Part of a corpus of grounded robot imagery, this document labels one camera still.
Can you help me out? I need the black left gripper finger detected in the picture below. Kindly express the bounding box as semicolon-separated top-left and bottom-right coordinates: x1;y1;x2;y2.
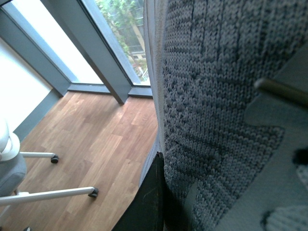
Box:
112;152;166;231

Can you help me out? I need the grey knit sneaker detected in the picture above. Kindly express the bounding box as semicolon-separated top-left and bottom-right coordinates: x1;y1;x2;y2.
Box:
143;0;308;231

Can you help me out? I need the white office chair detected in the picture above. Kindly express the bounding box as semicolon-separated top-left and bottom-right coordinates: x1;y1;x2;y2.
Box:
0;117;100;231

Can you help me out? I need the black metal shoe rack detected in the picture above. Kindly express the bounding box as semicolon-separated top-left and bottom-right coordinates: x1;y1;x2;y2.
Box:
254;78;308;109

